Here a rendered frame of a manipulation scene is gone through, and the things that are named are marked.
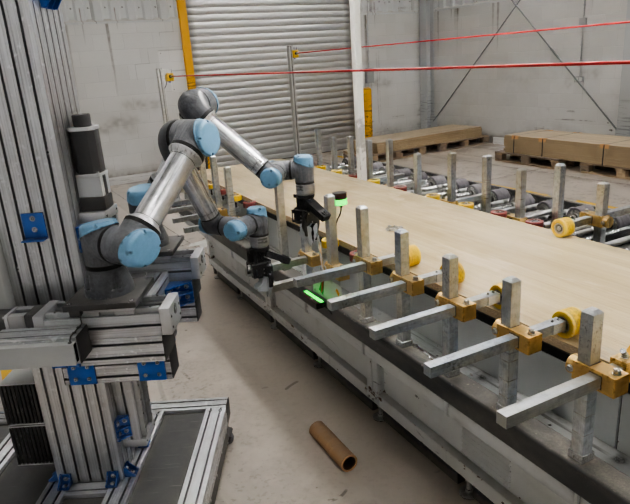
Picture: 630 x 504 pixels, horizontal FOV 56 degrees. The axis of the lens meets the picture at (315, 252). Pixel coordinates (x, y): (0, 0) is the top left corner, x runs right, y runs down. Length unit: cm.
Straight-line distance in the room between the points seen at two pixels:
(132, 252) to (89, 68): 823
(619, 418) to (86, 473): 184
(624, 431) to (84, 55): 905
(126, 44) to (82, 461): 816
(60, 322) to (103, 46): 817
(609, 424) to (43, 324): 168
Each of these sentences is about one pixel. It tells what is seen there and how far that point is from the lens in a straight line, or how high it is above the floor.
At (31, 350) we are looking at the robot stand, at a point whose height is 94.
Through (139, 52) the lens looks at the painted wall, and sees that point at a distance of 1008.
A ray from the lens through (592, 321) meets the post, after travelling 150.
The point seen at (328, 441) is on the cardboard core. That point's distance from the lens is 278.
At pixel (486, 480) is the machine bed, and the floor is 17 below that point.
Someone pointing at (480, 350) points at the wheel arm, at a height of 96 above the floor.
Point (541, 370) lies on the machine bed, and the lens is 199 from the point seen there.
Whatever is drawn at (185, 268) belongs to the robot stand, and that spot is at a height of 95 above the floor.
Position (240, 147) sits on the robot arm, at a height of 141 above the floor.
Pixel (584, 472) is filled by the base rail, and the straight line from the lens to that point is 167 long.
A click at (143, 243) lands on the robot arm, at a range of 179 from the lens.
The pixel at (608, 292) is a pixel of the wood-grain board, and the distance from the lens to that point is 218.
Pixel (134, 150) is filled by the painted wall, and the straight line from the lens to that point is 1008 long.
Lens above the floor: 169
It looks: 18 degrees down
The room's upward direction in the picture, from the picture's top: 4 degrees counter-clockwise
